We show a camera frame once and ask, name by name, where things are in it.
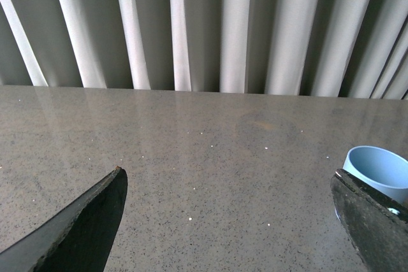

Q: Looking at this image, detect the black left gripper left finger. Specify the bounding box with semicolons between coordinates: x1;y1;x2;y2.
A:
1;167;128;271

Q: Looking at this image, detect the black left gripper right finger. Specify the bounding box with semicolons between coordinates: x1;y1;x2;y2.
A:
330;169;407;271

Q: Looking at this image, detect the blue plastic cup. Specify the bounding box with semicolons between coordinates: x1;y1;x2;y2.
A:
334;145;407;223

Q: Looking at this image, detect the grey pleated curtain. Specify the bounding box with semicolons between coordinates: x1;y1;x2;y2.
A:
1;0;407;99

